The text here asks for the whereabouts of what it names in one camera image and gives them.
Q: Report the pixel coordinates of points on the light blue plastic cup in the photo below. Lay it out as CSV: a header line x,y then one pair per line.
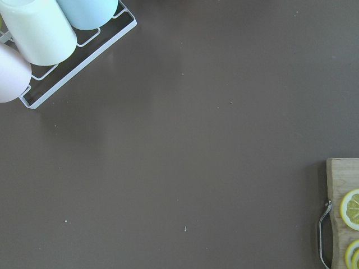
x,y
88,15

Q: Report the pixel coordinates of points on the white plastic cup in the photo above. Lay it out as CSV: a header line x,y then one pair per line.
x,y
40,31

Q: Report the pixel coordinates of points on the wooden cutting board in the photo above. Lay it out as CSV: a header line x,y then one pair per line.
x,y
342,177

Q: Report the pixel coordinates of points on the pink plastic cup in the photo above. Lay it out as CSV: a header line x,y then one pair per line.
x,y
15,74

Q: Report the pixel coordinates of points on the white wire cup rack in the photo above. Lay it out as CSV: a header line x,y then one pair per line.
x,y
46,80

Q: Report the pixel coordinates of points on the metal board handle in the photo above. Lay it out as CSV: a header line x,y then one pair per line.
x,y
327,209

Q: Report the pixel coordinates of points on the lemon slice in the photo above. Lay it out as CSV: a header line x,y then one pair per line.
x,y
351,255
349,209

